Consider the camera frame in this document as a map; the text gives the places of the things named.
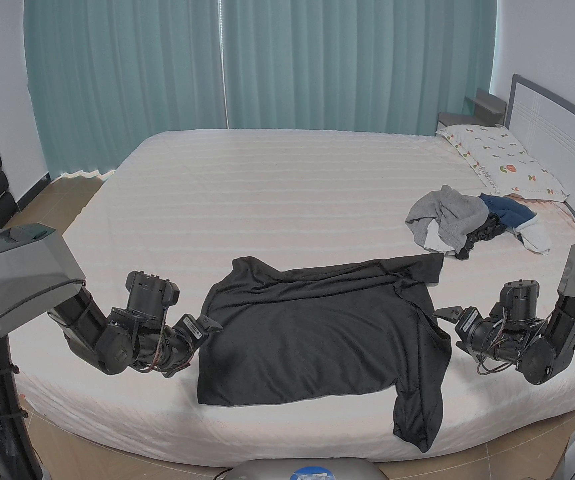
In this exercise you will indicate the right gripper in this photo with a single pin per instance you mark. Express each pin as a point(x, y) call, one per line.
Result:
point(480, 335)

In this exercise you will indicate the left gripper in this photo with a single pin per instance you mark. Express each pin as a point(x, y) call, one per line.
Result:
point(182, 343)

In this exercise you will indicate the black T-shirt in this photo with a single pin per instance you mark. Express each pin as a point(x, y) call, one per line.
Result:
point(307, 338)

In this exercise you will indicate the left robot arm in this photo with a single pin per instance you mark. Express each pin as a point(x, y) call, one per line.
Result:
point(17, 278)

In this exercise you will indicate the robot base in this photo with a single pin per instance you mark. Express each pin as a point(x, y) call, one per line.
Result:
point(267, 470)

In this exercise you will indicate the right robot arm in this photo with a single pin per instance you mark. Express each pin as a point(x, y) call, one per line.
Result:
point(557, 338)

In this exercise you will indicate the pile of clothes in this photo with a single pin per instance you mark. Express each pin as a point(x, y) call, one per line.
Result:
point(452, 213)

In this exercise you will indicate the bed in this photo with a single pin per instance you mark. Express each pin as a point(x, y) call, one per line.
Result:
point(292, 193)

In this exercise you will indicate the white printed pillow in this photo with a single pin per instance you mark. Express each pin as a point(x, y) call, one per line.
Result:
point(507, 160)

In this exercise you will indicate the grey bedside table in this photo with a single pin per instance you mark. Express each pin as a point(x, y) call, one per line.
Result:
point(487, 103)

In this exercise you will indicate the blue-green curtain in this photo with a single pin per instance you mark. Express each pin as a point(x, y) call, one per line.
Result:
point(117, 68)
point(357, 48)

